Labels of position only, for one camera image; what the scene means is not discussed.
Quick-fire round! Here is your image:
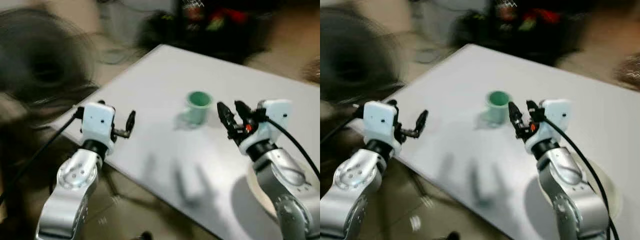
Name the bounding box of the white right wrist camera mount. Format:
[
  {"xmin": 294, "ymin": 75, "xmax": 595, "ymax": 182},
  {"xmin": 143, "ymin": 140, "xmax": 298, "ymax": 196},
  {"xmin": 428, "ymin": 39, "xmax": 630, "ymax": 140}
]
[
  {"xmin": 239, "ymin": 99, "xmax": 293, "ymax": 156},
  {"xmin": 525, "ymin": 99, "xmax": 573, "ymax": 155}
]

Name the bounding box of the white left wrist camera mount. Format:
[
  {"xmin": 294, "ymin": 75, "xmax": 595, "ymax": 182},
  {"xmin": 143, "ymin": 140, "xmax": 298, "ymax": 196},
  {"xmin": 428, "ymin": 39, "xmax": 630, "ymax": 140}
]
[
  {"xmin": 81, "ymin": 102, "xmax": 117, "ymax": 148},
  {"xmin": 362, "ymin": 101, "xmax": 401, "ymax": 156}
]

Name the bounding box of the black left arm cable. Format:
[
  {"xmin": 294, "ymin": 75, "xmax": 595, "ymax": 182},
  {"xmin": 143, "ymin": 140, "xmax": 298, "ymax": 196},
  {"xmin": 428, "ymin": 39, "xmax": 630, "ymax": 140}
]
[
  {"xmin": 320, "ymin": 104, "xmax": 365, "ymax": 147},
  {"xmin": 0, "ymin": 107, "xmax": 85, "ymax": 203}
]

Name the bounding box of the red cloth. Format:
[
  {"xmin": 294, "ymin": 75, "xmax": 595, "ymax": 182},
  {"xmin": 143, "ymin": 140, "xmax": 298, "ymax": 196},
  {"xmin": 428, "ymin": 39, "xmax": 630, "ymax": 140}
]
[
  {"xmin": 520, "ymin": 7, "xmax": 561, "ymax": 30},
  {"xmin": 207, "ymin": 7, "xmax": 248, "ymax": 30}
]

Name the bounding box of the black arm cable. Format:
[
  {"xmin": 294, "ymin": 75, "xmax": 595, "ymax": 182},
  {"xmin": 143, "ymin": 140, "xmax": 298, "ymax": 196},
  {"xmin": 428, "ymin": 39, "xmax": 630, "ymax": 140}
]
[
  {"xmin": 0, "ymin": 107, "xmax": 85, "ymax": 203},
  {"xmin": 264, "ymin": 117, "xmax": 321, "ymax": 182},
  {"xmin": 320, "ymin": 104, "xmax": 365, "ymax": 147},
  {"xmin": 544, "ymin": 117, "xmax": 621, "ymax": 240}
]

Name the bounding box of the green ceramic mug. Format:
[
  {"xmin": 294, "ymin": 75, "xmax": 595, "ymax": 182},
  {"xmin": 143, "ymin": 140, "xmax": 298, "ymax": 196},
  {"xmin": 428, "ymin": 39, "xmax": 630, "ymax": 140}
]
[
  {"xmin": 180, "ymin": 91, "xmax": 213, "ymax": 126},
  {"xmin": 481, "ymin": 90, "xmax": 512, "ymax": 126}
]

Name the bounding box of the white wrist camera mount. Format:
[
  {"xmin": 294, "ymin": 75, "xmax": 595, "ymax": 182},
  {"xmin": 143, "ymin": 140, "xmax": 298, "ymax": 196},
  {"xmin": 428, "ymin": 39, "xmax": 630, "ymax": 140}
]
[
  {"xmin": 362, "ymin": 101, "xmax": 401, "ymax": 156},
  {"xmin": 239, "ymin": 99, "xmax": 293, "ymax": 156},
  {"xmin": 525, "ymin": 99, "xmax": 573, "ymax": 155},
  {"xmin": 81, "ymin": 102, "xmax": 117, "ymax": 148}
]

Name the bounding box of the black round fan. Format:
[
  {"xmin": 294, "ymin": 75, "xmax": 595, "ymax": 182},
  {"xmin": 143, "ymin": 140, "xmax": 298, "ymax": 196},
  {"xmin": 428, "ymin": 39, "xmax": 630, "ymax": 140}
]
[
  {"xmin": 0, "ymin": 7, "xmax": 98, "ymax": 121},
  {"xmin": 320, "ymin": 7, "xmax": 406, "ymax": 108}
]

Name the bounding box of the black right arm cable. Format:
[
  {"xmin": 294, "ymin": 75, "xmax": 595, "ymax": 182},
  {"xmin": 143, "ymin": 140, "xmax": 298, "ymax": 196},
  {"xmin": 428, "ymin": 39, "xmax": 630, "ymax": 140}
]
[
  {"xmin": 544, "ymin": 117, "xmax": 621, "ymax": 240},
  {"xmin": 264, "ymin": 117, "xmax": 321, "ymax": 182}
]

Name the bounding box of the black luggage pile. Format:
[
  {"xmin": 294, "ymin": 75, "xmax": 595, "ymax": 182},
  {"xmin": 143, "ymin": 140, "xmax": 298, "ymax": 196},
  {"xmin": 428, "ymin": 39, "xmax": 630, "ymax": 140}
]
[
  {"xmin": 137, "ymin": 0, "xmax": 273, "ymax": 63},
  {"xmin": 450, "ymin": 0, "xmax": 591, "ymax": 63}
]

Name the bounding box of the white ceramic bowl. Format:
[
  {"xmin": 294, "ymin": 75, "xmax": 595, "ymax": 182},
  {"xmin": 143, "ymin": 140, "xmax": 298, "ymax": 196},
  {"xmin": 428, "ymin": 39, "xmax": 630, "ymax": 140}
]
[
  {"xmin": 246, "ymin": 160, "xmax": 281, "ymax": 221},
  {"xmin": 537, "ymin": 157, "xmax": 623, "ymax": 221}
]

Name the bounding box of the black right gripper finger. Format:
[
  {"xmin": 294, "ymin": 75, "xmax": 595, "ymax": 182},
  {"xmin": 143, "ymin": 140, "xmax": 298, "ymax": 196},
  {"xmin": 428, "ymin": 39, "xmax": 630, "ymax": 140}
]
[
  {"xmin": 216, "ymin": 101, "xmax": 237, "ymax": 135},
  {"xmin": 234, "ymin": 100, "xmax": 255, "ymax": 125},
  {"xmin": 507, "ymin": 101, "xmax": 527, "ymax": 133},
  {"xmin": 525, "ymin": 100, "xmax": 545, "ymax": 124}
]

